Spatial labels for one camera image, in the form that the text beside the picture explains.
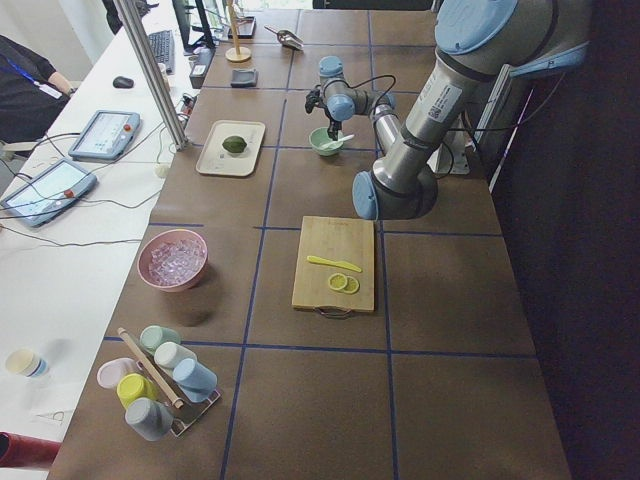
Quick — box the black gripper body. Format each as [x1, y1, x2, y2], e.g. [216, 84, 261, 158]
[325, 108, 342, 131]

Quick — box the white plastic spoon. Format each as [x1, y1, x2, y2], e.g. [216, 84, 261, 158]
[319, 134, 355, 150]

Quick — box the light green bowl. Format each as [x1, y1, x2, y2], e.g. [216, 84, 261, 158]
[308, 127, 344, 156]

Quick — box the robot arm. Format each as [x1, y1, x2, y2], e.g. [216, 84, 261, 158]
[305, 1, 593, 220]

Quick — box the pink bowl with ice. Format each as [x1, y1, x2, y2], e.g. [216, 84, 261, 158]
[137, 229, 208, 292]

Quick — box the green avocado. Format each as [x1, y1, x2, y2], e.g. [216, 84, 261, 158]
[222, 135, 247, 154]

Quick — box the white rabbit tray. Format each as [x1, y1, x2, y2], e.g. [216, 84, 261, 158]
[195, 120, 266, 177]

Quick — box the grey folded cloth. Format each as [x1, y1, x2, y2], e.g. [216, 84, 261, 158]
[230, 69, 258, 88]

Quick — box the metal ice scoop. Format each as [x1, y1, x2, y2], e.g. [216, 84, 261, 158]
[264, 25, 304, 51]

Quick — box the bamboo cutting board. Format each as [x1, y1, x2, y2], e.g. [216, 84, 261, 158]
[291, 216, 375, 312]

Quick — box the wooden mug tree stand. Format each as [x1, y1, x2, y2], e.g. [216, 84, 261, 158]
[225, 0, 252, 63]

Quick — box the yellow plastic knife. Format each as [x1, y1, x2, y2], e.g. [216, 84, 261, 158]
[306, 255, 362, 273]

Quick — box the black box with label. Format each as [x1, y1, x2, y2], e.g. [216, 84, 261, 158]
[189, 48, 215, 89]

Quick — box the black keyboard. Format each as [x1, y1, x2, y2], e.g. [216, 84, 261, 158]
[147, 30, 175, 75]

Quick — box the black computer mouse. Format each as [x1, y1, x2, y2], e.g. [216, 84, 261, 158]
[112, 76, 135, 89]

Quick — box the far teach pendant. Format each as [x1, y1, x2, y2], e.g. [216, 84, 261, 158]
[68, 110, 141, 163]

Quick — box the teach pendant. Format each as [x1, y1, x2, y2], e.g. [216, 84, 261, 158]
[68, 110, 141, 163]
[1, 158, 98, 227]

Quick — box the pale green cup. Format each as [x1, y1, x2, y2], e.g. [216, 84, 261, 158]
[139, 325, 182, 353]

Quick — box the white cup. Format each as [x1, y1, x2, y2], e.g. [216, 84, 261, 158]
[154, 341, 197, 373]

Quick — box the near teach pendant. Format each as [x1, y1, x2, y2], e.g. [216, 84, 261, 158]
[1, 158, 98, 227]

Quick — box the seated person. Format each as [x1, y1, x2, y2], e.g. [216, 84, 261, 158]
[1, 36, 76, 143]

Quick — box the metal cup rack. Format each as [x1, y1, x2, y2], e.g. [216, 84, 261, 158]
[165, 389, 221, 437]

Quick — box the yellow cup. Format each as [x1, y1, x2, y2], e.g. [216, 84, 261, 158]
[116, 373, 158, 409]

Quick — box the pink cup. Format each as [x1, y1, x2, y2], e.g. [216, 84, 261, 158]
[96, 357, 138, 390]

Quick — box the grey cup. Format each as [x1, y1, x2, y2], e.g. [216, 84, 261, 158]
[125, 397, 174, 441]

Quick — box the paper cup blue stripe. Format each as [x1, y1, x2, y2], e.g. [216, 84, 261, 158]
[5, 348, 48, 378]

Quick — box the red object at edge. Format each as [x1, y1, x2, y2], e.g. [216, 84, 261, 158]
[1, 432, 61, 470]

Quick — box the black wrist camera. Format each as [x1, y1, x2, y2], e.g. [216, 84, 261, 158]
[305, 85, 325, 114]

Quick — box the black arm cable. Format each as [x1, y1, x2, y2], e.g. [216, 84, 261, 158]
[349, 74, 399, 109]

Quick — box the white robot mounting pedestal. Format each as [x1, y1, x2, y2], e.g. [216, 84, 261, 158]
[428, 121, 470, 178]

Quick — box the aluminium frame post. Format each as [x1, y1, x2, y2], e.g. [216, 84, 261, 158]
[114, 0, 188, 151]

